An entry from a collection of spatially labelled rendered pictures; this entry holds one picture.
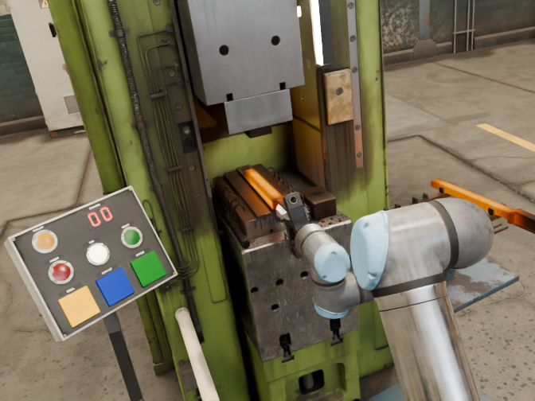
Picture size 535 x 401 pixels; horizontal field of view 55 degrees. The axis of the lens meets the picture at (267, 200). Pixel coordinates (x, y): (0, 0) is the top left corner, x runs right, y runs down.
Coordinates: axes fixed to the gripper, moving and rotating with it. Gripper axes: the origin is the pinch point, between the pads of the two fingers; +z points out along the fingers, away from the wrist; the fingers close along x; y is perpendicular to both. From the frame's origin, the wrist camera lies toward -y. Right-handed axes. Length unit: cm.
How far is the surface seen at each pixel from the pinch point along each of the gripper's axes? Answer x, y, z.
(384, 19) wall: 368, 37, 556
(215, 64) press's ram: -13.3, -44.6, 3.3
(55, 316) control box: -68, 2, -23
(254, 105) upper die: -3.9, -31.3, 3.2
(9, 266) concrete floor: -135, 105, 218
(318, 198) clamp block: 14.4, 4.4, 5.3
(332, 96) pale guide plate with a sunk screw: 26.2, -25.5, 15.1
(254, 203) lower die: -5.8, 3.6, 12.4
